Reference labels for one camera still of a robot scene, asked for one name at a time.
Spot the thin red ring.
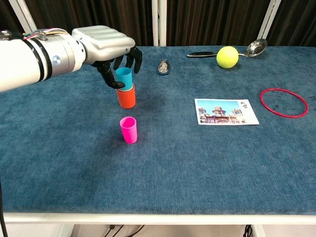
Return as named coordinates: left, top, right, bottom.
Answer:
left=259, top=88, right=309, bottom=119

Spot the blue felt table cover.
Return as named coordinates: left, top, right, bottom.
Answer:
left=0, top=45, right=316, bottom=215

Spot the black pleated curtain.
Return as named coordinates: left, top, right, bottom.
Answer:
left=0, top=0, right=316, bottom=47

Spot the orange plastic cup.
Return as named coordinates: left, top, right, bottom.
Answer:
left=116, top=83, right=136, bottom=109

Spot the pink plastic cup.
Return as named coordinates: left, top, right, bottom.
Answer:
left=119, top=117, right=138, bottom=144

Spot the small clear glass bottle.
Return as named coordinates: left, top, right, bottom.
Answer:
left=157, top=59, right=171, bottom=76

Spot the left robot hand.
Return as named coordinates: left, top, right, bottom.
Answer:
left=71, top=25, right=143, bottom=89

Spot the building photo postcard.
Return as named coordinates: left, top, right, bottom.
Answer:
left=194, top=98, right=260, bottom=126

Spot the black cable bundle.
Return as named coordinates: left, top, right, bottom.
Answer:
left=102, top=224, right=146, bottom=237

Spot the yellow tennis ball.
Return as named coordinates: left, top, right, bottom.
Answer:
left=216, top=45, right=239, bottom=69

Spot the light blue plastic cup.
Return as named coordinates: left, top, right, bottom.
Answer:
left=115, top=68, right=133, bottom=91

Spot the metal ladle black handle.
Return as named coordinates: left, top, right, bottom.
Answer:
left=187, top=39, right=268, bottom=58

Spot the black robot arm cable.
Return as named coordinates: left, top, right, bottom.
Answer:
left=0, top=181, right=8, bottom=237

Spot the white frame post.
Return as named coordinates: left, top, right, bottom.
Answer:
left=256, top=0, right=282, bottom=40
left=151, top=0, right=167, bottom=47
left=14, top=0, right=38, bottom=31

